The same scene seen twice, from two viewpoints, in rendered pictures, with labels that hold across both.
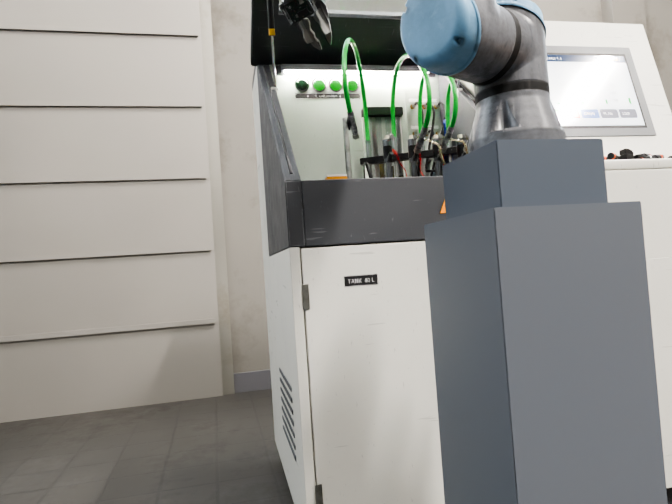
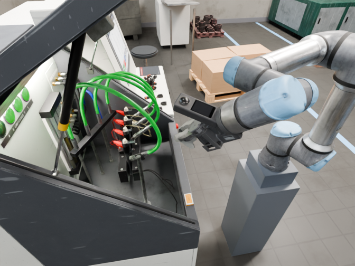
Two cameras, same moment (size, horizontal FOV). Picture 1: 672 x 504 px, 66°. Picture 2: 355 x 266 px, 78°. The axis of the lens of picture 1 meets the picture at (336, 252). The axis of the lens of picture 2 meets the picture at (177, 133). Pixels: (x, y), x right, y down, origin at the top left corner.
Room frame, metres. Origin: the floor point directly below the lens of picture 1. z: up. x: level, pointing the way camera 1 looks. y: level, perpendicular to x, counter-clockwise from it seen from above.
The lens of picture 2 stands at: (1.29, 0.49, 1.75)
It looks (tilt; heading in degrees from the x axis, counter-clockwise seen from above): 41 degrees down; 273
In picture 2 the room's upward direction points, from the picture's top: straight up
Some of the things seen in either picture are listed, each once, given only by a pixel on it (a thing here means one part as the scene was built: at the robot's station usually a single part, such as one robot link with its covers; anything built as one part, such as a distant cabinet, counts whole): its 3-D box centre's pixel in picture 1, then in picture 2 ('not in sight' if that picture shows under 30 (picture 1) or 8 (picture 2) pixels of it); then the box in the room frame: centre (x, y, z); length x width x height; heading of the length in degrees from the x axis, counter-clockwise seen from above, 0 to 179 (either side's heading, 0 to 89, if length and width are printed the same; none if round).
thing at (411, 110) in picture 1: (426, 131); (65, 97); (1.86, -0.36, 1.20); 0.13 x 0.03 x 0.31; 102
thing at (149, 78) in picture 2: (635, 157); (150, 81); (1.57, -0.93, 1.01); 0.23 x 0.11 x 0.06; 102
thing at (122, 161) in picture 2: not in sight; (131, 154); (1.58, -0.29, 0.91); 0.34 x 0.10 x 0.15; 102
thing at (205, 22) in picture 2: not in sight; (206, 24); (0.92, -5.70, 0.19); 1.10 x 0.72 x 0.37; 103
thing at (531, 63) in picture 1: (505, 51); (284, 137); (0.83, -0.30, 1.07); 0.13 x 0.12 x 0.14; 131
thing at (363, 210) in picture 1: (422, 208); (179, 171); (1.32, -0.23, 0.87); 0.62 x 0.04 x 0.16; 102
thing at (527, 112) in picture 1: (513, 122); (276, 153); (0.84, -0.30, 0.95); 0.15 x 0.15 x 0.10
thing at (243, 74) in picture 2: not in sight; (290, 58); (0.99, -0.17, 1.49); 0.49 x 0.11 x 0.12; 41
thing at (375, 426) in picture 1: (436, 377); not in sight; (1.30, -0.23, 0.44); 0.65 x 0.02 x 0.68; 102
